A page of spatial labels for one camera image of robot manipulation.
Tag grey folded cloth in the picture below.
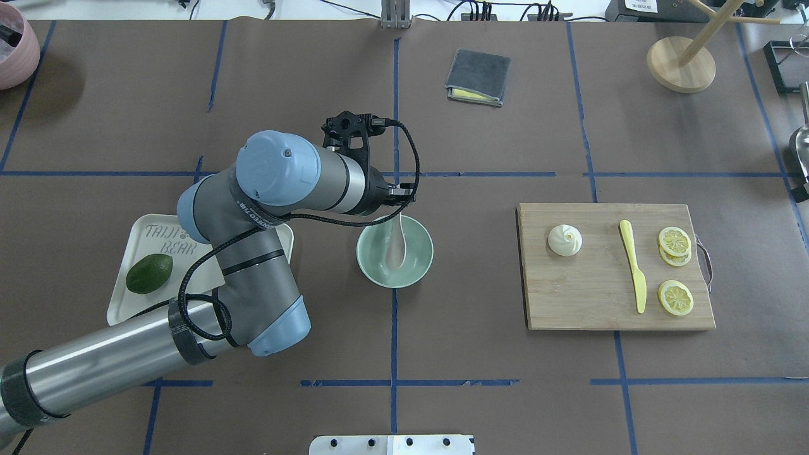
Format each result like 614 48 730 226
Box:
445 49 511 107

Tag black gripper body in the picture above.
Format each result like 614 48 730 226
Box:
363 167 417 215

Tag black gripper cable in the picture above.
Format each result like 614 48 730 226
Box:
178 118 422 342

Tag middle lemon slice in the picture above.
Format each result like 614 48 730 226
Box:
659 248 691 266

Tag white rectangular tray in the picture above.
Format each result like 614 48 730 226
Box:
107 214 295 326

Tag green ceramic bowl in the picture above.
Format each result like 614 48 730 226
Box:
356 215 434 289

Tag black tray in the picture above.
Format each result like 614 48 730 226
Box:
763 40 808 94

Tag upper lemon slice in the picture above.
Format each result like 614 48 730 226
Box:
658 226 691 257

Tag wooden cutting board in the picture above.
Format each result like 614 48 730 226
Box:
516 203 716 331

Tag lemon slice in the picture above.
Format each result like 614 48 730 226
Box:
657 280 694 317
659 248 691 266
658 226 691 257

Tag wooden mug tree stand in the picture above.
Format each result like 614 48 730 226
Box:
645 1 781 94

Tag yellow plastic knife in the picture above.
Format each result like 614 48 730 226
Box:
619 219 648 314

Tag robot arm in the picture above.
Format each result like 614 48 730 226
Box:
2 130 421 447

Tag green avocado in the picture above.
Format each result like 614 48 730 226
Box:
125 253 174 296

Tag pink ribbed bowl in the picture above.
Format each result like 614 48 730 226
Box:
1 2 40 90

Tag lower lemon slice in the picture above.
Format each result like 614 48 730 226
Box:
657 280 694 317

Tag white ceramic spoon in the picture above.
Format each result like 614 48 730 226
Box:
384 213 407 270

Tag white mounting plate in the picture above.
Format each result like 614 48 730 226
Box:
308 434 476 454

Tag white steamed bun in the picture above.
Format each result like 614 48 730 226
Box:
548 224 583 257

